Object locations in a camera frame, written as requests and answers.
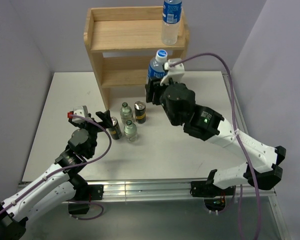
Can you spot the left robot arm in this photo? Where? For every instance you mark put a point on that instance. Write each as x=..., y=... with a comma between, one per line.
x=61, y=182

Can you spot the aluminium side rail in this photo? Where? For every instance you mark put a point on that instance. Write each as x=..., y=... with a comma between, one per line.
x=273, y=201

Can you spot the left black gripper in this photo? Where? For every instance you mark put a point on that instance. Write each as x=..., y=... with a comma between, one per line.
x=105, y=118

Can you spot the wooden two-tier shelf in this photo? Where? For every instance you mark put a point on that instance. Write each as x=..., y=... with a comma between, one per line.
x=127, y=29

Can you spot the black can yellow label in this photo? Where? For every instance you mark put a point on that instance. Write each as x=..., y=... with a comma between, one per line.
x=140, y=112

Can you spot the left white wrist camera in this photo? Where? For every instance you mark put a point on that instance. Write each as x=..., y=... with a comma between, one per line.
x=81, y=111

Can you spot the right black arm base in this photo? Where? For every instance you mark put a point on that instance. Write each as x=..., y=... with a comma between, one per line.
x=216, y=200

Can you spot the clear glass bottle green cap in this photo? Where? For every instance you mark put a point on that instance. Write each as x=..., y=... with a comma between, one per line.
x=126, y=113

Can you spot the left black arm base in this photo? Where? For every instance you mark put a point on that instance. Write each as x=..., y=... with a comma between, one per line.
x=84, y=200

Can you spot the blue label water bottle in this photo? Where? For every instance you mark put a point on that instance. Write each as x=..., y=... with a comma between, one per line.
x=171, y=16

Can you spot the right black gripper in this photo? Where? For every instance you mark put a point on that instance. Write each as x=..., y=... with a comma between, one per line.
x=151, y=87

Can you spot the front clear glass bottle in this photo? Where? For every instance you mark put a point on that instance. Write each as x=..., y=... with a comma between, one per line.
x=130, y=131

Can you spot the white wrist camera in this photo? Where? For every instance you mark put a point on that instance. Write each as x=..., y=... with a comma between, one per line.
x=81, y=111
x=172, y=68

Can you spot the aluminium front rail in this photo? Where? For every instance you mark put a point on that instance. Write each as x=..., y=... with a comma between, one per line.
x=136, y=191

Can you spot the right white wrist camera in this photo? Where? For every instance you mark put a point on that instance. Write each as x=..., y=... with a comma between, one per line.
x=172, y=68

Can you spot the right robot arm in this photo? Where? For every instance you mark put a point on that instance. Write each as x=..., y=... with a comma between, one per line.
x=261, y=168

